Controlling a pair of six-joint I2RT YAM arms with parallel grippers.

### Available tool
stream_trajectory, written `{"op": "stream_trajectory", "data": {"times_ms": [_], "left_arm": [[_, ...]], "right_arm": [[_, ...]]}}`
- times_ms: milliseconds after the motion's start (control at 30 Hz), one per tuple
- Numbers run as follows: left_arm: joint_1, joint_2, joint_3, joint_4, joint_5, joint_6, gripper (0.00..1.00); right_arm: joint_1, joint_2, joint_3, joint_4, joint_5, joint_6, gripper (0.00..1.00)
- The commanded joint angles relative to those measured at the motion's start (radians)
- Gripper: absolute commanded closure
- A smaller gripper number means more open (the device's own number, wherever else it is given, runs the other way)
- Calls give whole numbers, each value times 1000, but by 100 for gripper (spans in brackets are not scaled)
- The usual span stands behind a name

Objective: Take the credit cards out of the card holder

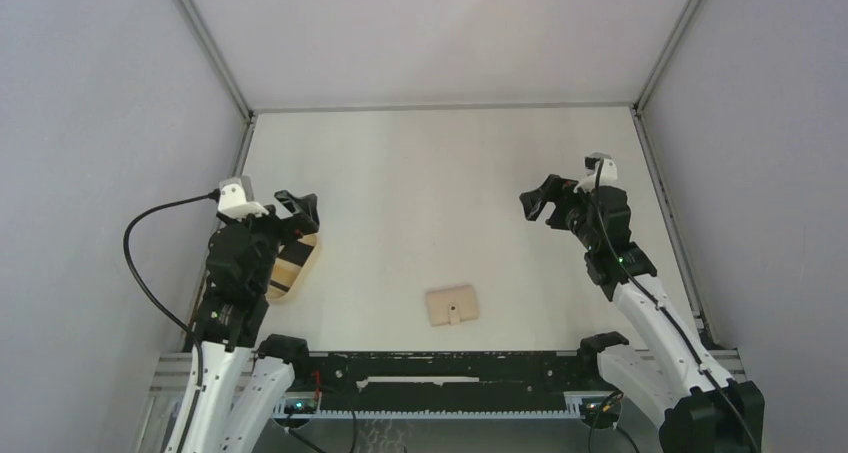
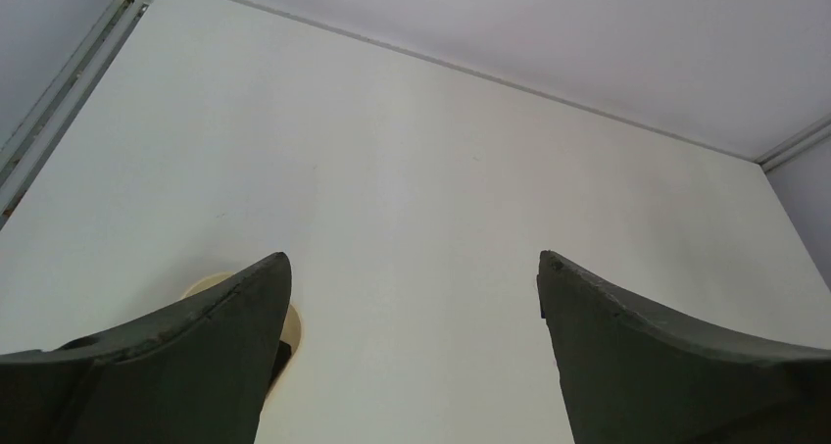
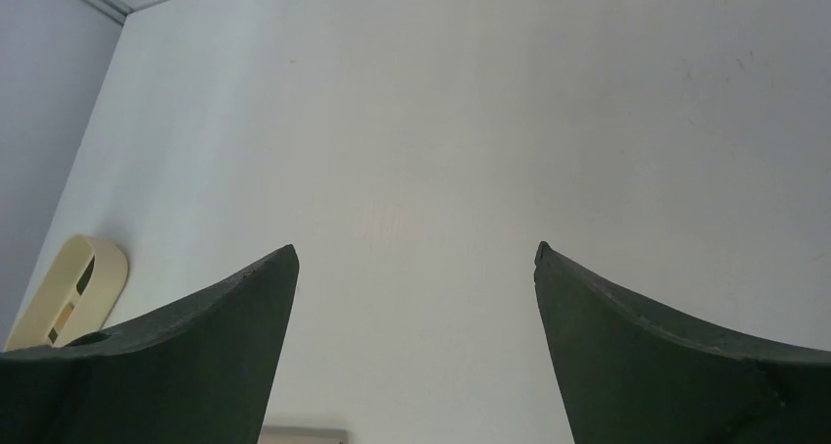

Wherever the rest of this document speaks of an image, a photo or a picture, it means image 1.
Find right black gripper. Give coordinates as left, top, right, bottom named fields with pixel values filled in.
left=519, top=174, right=599, bottom=251

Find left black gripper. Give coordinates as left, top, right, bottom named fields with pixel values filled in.
left=219, top=189, right=319, bottom=291

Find beige oval tray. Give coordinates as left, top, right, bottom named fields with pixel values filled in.
left=264, top=232, right=323, bottom=304

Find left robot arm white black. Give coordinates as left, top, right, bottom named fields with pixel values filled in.
left=164, top=190, right=320, bottom=452

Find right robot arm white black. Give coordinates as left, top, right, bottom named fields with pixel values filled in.
left=519, top=175, right=765, bottom=452

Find tan card black stripe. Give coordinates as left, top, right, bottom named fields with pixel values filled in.
left=270, top=234, right=318, bottom=294

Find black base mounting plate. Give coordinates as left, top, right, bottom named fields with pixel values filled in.
left=292, top=351, right=612, bottom=411

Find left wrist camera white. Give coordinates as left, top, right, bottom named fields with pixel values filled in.
left=217, top=175, right=270, bottom=220

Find right black camera cable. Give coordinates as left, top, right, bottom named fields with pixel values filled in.
left=591, top=161, right=763, bottom=453

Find white slotted cable duct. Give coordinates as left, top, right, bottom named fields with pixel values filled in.
left=270, top=394, right=603, bottom=420

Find aluminium frame rail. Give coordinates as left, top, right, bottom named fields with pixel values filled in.
left=149, top=349, right=748, bottom=397

